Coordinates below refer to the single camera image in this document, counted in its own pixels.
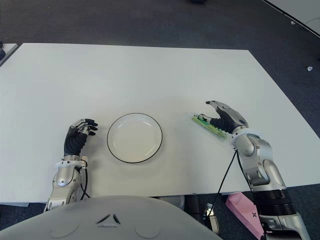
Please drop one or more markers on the pink cardboard box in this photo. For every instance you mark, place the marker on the pink cardboard box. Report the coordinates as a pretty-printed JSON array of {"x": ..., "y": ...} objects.
[{"x": 240, "y": 205}]

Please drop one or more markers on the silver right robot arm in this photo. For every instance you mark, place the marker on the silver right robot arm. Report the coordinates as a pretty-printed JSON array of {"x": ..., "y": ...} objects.
[{"x": 260, "y": 160}]

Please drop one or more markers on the grey robot torso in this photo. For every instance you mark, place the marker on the grey robot torso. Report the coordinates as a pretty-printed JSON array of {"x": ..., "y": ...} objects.
[{"x": 107, "y": 220}]

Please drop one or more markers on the green toothpaste tube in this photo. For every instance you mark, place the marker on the green toothpaste tube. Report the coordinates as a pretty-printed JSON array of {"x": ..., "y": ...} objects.
[{"x": 212, "y": 129}]

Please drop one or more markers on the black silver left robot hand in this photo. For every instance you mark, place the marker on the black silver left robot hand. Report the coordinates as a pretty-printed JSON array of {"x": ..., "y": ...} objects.
[{"x": 73, "y": 142}]

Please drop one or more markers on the light grey side table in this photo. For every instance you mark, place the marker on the light grey side table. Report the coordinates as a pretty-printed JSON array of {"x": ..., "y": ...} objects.
[{"x": 8, "y": 50}]

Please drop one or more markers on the neighbouring white table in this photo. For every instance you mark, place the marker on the neighbouring white table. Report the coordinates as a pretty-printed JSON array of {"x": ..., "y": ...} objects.
[{"x": 300, "y": 11}]

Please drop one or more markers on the white plate with black rim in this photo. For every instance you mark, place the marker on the white plate with black rim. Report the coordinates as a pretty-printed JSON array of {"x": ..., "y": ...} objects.
[{"x": 135, "y": 138}]

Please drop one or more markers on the metal bracket under table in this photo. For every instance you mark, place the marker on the metal bracket under table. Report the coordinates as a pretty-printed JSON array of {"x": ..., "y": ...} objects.
[{"x": 212, "y": 222}]

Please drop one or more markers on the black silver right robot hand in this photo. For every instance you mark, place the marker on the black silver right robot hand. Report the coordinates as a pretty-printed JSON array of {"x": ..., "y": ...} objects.
[{"x": 228, "y": 118}]

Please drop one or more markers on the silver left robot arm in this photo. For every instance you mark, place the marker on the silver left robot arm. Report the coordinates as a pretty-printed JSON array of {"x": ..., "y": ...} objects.
[{"x": 63, "y": 177}]

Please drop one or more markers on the white table leg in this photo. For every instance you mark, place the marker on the white table leg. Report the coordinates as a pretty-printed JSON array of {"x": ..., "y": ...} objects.
[{"x": 175, "y": 201}]

